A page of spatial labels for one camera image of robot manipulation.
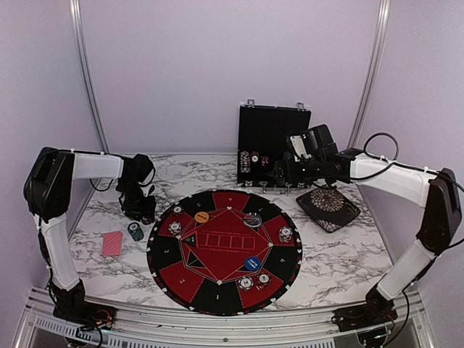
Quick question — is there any black poker chip case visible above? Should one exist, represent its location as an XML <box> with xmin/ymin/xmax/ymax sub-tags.
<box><xmin>236</xmin><ymin>99</ymin><xmax>311</xmax><ymax>191</ymax></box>

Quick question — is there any clear round button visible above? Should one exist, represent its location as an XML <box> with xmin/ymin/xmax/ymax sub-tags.
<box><xmin>243</xmin><ymin>213</ymin><xmax>262</xmax><ymax>228</ymax></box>

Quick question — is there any aluminium corner post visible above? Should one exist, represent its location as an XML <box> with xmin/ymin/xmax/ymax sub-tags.
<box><xmin>70</xmin><ymin>0</ymin><xmax>104</xmax><ymax>148</ymax></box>
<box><xmin>347</xmin><ymin>0</ymin><xmax>392</xmax><ymax>148</ymax></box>

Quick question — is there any red playing card deck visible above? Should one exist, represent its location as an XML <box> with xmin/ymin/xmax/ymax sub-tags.
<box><xmin>101</xmin><ymin>231</ymin><xmax>123</xmax><ymax>257</ymax></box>

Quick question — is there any white chip stack seat four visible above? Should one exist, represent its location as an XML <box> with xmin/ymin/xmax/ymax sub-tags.
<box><xmin>167</xmin><ymin>221</ymin><xmax>182</xmax><ymax>236</ymax></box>

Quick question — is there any round red black poker mat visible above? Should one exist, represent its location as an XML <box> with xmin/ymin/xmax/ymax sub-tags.
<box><xmin>146</xmin><ymin>190</ymin><xmax>302</xmax><ymax>316</ymax></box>

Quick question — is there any green chips row in case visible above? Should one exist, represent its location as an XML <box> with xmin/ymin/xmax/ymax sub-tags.
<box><xmin>283</xmin><ymin>152</ymin><xmax>293</xmax><ymax>162</ymax></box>

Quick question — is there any aluminium front rail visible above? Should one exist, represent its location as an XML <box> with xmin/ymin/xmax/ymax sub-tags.
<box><xmin>12</xmin><ymin>288</ymin><xmax>438</xmax><ymax>347</ymax></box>

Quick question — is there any red poker chip stack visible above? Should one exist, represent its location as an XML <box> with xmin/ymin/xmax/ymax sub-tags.
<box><xmin>141</xmin><ymin>217</ymin><xmax>153</xmax><ymax>225</ymax></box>

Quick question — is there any green poker chip stack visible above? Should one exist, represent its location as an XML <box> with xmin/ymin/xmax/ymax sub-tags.
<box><xmin>128</xmin><ymin>222</ymin><xmax>144</xmax><ymax>241</ymax></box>

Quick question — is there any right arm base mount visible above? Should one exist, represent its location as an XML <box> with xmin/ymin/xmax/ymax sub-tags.
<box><xmin>331</xmin><ymin>289</ymin><xmax>398</xmax><ymax>332</ymax></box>

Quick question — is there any white chips row in case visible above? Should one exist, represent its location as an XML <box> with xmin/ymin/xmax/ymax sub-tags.
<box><xmin>238</xmin><ymin>151</ymin><xmax>251</xmax><ymax>174</ymax></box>

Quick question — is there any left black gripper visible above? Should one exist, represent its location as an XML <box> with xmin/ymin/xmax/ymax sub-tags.
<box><xmin>117</xmin><ymin>180</ymin><xmax>155</xmax><ymax>223</ymax></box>

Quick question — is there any blue blind button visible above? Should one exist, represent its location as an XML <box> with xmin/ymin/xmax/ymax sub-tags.
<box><xmin>244</xmin><ymin>257</ymin><xmax>262</xmax><ymax>272</ymax></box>

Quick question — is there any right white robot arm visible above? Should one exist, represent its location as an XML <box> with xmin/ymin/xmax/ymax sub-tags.
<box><xmin>285</xmin><ymin>149</ymin><xmax>463</xmax><ymax>325</ymax></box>

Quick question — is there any right aluminium corner post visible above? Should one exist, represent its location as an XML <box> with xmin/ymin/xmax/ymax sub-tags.
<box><xmin>347</xmin><ymin>0</ymin><xmax>392</xmax><ymax>148</ymax></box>

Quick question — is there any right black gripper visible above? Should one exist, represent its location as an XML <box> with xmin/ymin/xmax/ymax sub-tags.
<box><xmin>273</xmin><ymin>156</ymin><xmax>324</xmax><ymax>186</ymax></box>

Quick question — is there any orange dealer button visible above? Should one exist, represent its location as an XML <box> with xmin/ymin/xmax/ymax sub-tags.
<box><xmin>194</xmin><ymin>212</ymin><xmax>210</xmax><ymax>223</ymax></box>

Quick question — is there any white chip stack seat eight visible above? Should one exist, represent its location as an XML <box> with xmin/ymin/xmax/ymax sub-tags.
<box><xmin>278</xmin><ymin>227</ymin><xmax>293</xmax><ymax>243</ymax></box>

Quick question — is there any white chip stack seat ten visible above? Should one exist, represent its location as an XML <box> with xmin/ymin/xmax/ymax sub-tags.
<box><xmin>238</xmin><ymin>276</ymin><xmax>254</xmax><ymax>291</ymax></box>

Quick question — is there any black floral square plate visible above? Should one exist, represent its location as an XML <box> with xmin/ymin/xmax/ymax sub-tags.
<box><xmin>296</xmin><ymin>186</ymin><xmax>360</xmax><ymax>233</ymax></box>

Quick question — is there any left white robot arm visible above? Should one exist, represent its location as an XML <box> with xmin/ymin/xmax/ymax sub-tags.
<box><xmin>23</xmin><ymin>147</ymin><xmax>156</xmax><ymax>291</ymax></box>

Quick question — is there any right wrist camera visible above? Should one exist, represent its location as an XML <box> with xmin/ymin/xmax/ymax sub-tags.
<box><xmin>286</xmin><ymin>124</ymin><xmax>339</xmax><ymax>162</ymax></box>

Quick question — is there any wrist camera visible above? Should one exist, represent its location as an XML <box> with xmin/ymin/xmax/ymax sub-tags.
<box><xmin>286</xmin><ymin>124</ymin><xmax>339</xmax><ymax>162</ymax></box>
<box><xmin>127</xmin><ymin>154</ymin><xmax>156</xmax><ymax>188</ymax></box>

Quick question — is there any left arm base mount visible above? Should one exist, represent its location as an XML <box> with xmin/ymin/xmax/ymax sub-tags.
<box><xmin>51</xmin><ymin>289</ymin><xmax>116</xmax><ymax>328</ymax></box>

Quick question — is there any left aluminium corner post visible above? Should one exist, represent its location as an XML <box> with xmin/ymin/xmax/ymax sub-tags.
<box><xmin>70</xmin><ymin>0</ymin><xmax>104</xmax><ymax>148</ymax></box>

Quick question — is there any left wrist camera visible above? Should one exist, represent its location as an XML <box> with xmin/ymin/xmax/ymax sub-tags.
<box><xmin>127</xmin><ymin>154</ymin><xmax>156</xmax><ymax>188</ymax></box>

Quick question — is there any red chip stack seat ten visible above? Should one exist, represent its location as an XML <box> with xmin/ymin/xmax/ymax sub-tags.
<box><xmin>257</xmin><ymin>273</ymin><xmax>271</xmax><ymax>289</ymax></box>

